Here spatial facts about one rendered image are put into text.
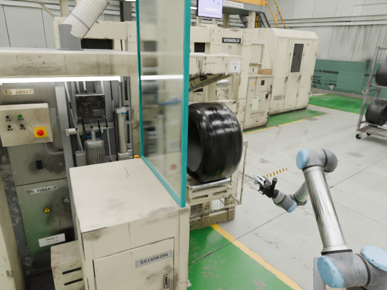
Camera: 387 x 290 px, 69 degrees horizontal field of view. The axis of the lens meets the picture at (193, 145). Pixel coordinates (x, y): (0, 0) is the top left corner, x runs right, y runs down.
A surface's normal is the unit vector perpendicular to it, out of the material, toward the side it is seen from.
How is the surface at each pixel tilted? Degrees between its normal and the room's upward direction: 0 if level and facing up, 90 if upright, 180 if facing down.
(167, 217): 90
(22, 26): 90
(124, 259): 90
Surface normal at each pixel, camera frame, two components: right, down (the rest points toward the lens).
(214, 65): 0.44, 0.32
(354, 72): -0.79, 0.18
